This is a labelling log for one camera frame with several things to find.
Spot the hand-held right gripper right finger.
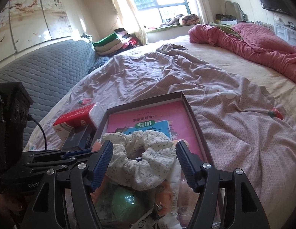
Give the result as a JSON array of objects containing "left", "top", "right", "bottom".
[{"left": 175, "top": 141, "right": 271, "bottom": 229}]

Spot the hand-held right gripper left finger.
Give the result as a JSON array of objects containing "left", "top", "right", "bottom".
[{"left": 20, "top": 140, "right": 114, "bottom": 229}]

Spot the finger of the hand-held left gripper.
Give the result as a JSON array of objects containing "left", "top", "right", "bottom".
[
  {"left": 31, "top": 148, "right": 92, "bottom": 160},
  {"left": 25, "top": 159, "right": 75, "bottom": 171}
]

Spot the clear plastic bag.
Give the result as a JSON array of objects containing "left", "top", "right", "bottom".
[{"left": 153, "top": 172, "right": 222, "bottom": 229}]

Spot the white floral scrunchie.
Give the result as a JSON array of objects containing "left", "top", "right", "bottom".
[{"left": 100, "top": 130, "right": 178, "bottom": 191}]

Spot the green soft ball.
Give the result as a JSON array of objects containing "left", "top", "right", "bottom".
[{"left": 111, "top": 186, "right": 145, "bottom": 217}]

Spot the orange soft toy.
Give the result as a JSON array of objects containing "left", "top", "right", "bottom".
[{"left": 157, "top": 180, "right": 178, "bottom": 208}]

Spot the person's left hand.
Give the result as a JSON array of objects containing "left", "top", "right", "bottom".
[{"left": 0, "top": 193, "right": 28, "bottom": 220}]

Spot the dark blue box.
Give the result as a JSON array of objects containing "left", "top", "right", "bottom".
[{"left": 61, "top": 125, "right": 96, "bottom": 151}]

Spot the red and white carton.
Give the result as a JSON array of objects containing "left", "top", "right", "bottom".
[{"left": 52, "top": 102, "right": 108, "bottom": 144}]

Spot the pink workbook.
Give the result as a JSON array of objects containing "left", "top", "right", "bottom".
[{"left": 106, "top": 100, "right": 206, "bottom": 163}]

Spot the grey quilted headboard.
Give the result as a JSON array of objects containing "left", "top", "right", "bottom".
[{"left": 0, "top": 38, "right": 98, "bottom": 148}]

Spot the white plastic packet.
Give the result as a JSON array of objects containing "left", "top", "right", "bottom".
[{"left": 131, "top": 207, "right": 167, "bottom": 229}]

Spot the dark knit cloth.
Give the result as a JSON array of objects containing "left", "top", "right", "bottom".
[{"left": 88, "top": 56, "right": 110, "bottom": 74}]

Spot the stack of folded clothes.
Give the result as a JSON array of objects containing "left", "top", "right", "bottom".
[{"left": 93, "top": 27, "right": 144, "bottom": 58}]

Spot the cream bed sheet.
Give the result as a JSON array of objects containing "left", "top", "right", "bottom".
[{"left": 119, "top": 35, "right": 296, "bottom": 124}]

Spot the pink quilt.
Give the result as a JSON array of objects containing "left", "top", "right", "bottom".
[{"left": 188, "top": 22, "right": 296, "bottom": 86}]

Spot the green cloth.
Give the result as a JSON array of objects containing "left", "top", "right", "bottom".
[{"left": 209, "top": 22, "right": 241, "bottom": 39}]

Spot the patterned window seat blanket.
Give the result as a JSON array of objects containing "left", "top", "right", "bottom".
[{"left": 160, "top": 13, "right": 201, "bottom": 27}]

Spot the white dressing table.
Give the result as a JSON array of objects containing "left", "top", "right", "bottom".
[{"left": 215, "top": 13, "right": 248, "bottom": 25}]

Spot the cream curtain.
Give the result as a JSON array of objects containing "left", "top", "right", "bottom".
[
  {"left": 102, "top": 0, "right": 148, "bottom": 43},
  {"left": 190, "top": 0, "right": 226, "bottom": 25}
]

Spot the vanity mirror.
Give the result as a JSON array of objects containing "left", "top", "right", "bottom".
[{"left": 225, "top": 1, "right": 244, "bottom": 21}]

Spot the white drawer cabinet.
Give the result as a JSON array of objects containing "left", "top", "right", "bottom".
[{"left": 273, "top": 24, "right": 296, "bottom": 46}]

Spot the black cable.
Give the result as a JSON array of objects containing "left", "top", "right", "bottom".
[{"left": 29, "top": 114, "right": 47, "bottom": 151}]

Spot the blossom wall painting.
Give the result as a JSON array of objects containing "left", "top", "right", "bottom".
[{"left": 0, "top": 0, "right": 71, "bottom": 62}]

